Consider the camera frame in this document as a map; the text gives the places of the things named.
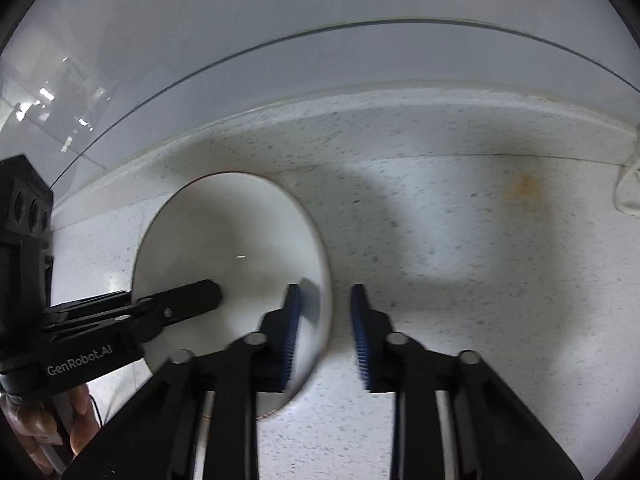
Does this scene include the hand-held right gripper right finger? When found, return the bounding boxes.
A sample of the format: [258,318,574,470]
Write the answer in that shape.
[350,283,586,480]

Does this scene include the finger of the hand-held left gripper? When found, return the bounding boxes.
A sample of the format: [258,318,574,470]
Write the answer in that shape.
[46,289,134,319]
[44,279,224,345]

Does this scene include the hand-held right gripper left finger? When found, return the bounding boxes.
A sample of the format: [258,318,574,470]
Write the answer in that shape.
[60,284,303,480]

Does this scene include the white bowl with brown rim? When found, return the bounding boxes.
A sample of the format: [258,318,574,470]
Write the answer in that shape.
[131,172,334,419]

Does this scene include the person's left hand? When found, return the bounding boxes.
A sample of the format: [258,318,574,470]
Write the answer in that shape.
[7,384,97,472]

